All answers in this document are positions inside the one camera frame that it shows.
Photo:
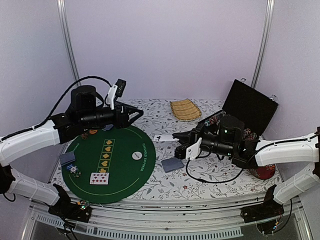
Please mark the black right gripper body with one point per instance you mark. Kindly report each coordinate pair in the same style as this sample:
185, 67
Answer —
195, 136

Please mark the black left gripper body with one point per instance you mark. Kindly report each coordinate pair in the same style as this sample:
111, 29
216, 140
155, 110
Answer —
118, 122

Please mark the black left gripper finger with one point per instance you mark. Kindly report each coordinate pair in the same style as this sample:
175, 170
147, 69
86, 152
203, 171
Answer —
133, 116
130, 109

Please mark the clubs face-up card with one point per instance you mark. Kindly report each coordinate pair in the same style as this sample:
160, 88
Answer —
164, 138

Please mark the blue patterned card deck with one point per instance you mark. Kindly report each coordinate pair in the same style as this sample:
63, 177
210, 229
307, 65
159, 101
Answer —
171, 164

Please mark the orange big blind button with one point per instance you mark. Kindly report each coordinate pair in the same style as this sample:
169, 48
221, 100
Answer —
93, 131

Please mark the white dealer button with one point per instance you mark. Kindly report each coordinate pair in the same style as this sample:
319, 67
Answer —
137, 155

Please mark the eight of diamonds card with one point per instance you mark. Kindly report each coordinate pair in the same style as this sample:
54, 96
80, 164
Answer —
99, 178

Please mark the poker chip stack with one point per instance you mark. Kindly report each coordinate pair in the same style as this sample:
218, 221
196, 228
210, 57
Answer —
75, 172

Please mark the blue small blind button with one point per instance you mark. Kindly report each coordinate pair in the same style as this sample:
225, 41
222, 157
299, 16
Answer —
68, 167

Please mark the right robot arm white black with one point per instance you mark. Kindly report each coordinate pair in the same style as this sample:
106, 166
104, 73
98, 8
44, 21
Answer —
229, 141

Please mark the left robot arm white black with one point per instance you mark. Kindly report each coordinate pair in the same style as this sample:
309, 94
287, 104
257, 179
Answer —
87, 111

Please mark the woven bamboo tray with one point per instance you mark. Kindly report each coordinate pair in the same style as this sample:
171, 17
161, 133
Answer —
185, 110

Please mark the round green poker mat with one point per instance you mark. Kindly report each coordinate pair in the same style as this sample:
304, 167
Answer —
111, 152

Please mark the black poker chip case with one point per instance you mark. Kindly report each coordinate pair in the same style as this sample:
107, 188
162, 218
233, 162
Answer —
248, 105

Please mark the red floral round cushion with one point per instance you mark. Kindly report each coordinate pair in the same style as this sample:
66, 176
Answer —
263, 172

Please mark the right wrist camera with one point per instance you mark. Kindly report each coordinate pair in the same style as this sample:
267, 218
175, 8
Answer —
188, 151

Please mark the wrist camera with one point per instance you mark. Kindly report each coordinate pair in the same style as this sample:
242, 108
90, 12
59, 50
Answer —
188, 151
115, 92

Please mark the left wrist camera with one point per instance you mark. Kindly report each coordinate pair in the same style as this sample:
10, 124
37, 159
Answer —
115, 92

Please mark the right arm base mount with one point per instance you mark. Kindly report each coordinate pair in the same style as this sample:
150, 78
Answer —
267, 209

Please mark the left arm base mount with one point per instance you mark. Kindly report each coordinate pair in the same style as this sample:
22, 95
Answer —
65, 209

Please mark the left aluminium frame post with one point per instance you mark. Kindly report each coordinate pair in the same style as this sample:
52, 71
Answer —
61, 7

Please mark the aluminium frame post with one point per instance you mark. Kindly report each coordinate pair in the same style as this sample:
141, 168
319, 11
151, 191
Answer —
270, 4
61, 7

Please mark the right aluminium frame post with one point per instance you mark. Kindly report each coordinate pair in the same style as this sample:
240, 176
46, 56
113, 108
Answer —
270, 4

